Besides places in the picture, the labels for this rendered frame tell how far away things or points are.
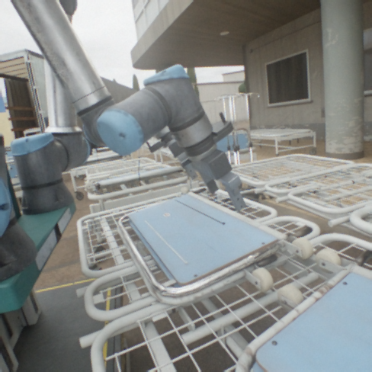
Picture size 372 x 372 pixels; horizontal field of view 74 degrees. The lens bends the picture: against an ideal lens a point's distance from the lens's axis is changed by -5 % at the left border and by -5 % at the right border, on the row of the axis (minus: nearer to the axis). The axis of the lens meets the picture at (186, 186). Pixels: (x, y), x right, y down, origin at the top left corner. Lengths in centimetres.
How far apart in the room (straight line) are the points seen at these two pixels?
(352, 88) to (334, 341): 455
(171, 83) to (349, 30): 458
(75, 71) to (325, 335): 71
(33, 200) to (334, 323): 94
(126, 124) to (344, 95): 456
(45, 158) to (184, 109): 61
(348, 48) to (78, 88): 462
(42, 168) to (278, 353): 88
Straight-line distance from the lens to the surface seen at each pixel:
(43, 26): 63
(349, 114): 491
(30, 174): 103
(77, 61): 62
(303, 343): 57
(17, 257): 62
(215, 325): 76
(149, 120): 50
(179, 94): 55
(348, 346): 58
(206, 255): 81
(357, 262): 77
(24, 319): 119
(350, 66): 494
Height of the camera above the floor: 96
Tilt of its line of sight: 14 degrees down
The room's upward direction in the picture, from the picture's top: 8 degrees counter-clockwise
